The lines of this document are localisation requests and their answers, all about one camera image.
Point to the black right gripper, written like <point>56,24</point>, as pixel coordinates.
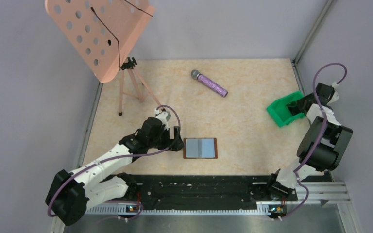
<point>299,102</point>

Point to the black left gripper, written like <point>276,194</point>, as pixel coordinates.
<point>177,143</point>

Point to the brown leather card holder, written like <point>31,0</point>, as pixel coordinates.
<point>200,148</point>

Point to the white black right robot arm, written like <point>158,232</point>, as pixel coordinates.
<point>323,145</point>

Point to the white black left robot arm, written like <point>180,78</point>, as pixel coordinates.
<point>72,193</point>

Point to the green plastic bin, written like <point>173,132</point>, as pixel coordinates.
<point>280,114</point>

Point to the purple glitter microphone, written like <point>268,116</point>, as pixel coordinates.
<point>197,75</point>

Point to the pink music stand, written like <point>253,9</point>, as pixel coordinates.
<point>104,32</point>

